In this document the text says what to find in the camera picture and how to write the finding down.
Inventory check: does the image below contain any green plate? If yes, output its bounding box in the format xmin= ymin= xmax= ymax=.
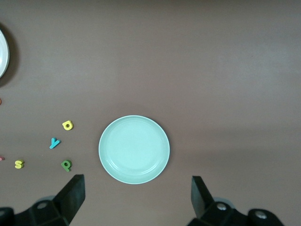
xmin=98 ymin=115 xmax=171 ymax=185

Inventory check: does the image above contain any beige plate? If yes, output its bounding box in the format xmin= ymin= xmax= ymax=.
xmin=0 ymin=29 xmax=10 ymax=80

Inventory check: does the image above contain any teal letter y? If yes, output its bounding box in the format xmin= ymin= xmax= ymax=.
xmin=49 ymin=137 xmax=61 ymax=150

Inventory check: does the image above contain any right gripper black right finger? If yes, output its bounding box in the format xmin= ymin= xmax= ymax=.
xmin=187 ymin=176 xmax=285 ymax=226

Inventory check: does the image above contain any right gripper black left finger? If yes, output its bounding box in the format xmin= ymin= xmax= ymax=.
xmin=0 ymin=174 xmax=86 ymax=226

